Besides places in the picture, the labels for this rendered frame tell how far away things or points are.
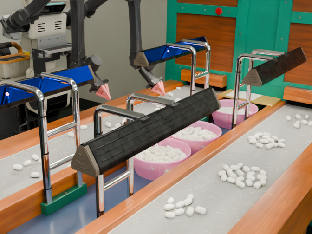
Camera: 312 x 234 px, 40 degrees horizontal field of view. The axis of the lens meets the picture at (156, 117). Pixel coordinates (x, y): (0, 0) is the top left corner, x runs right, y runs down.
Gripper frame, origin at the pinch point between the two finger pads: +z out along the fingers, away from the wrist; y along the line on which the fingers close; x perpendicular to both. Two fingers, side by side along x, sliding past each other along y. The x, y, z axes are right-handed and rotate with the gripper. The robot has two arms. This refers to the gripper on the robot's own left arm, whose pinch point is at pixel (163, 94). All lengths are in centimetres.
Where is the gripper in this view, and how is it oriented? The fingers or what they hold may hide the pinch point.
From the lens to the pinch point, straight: 239.1
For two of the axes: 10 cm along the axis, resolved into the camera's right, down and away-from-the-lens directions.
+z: 6.1, 7.7, -1.8
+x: -5.5, 5.8, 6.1
